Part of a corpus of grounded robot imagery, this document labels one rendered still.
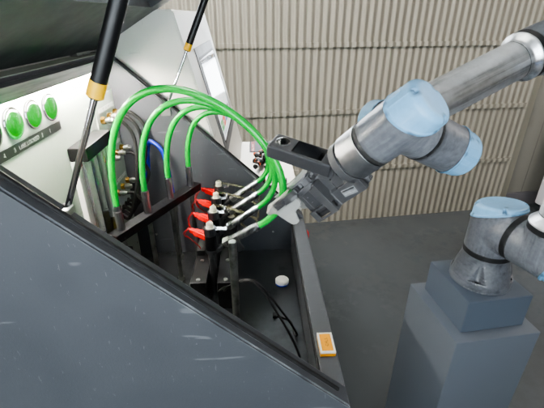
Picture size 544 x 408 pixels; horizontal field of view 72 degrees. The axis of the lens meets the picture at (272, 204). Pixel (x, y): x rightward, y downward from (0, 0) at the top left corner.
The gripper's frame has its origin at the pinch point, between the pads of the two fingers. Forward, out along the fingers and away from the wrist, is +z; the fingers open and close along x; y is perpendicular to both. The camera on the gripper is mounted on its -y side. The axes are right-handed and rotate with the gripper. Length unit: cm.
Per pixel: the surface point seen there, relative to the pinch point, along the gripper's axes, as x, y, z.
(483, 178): 259, 146, 71
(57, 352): -39.5, -9.9, 12.0
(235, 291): -11.9, 7.2, 13.4
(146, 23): 30, -53, 15
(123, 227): -10.4, -18.9, 28.4
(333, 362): -14.2, 28.5, 4.4
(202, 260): -1.7, 0.0, 30.9
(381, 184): 206, 83, 113
